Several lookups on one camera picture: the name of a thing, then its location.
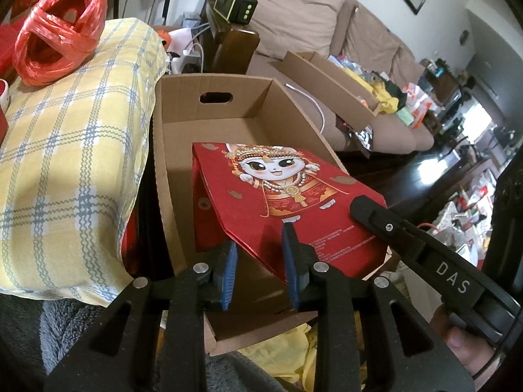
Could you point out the yellow cloth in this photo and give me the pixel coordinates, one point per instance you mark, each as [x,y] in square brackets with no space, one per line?
[282,347]

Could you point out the person's right hand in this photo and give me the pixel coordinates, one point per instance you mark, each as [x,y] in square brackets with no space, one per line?
[463,349]

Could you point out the red plastic twine ball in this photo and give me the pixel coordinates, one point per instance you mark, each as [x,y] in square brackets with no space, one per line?
[45,32]

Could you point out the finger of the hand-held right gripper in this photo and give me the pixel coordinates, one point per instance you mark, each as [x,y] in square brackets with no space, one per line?
[380,222]

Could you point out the shallow brown cardboard box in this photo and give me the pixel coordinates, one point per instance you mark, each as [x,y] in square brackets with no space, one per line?
[327,81]

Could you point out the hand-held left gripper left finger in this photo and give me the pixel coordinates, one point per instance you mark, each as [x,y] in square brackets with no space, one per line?
[228,277]

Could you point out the yellow plaid tablecloth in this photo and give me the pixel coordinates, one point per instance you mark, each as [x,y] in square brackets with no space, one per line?
[69,163]

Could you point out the beige sofa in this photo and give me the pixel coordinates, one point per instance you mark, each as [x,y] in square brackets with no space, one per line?
[286,20]

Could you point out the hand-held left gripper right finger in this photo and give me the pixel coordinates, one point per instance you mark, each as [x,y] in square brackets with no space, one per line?
[291,273]

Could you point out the green boxy device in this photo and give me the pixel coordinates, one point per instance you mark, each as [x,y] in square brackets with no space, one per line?
[233,4]

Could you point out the red cartoon cat gift box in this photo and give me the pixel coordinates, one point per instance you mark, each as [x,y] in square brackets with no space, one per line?
[294,196]

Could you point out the dark wooden armrest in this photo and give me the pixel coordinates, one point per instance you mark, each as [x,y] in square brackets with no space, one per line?
[235,49]

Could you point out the cardboard box with clutter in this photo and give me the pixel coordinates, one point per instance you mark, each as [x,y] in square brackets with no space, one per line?
[392,94]

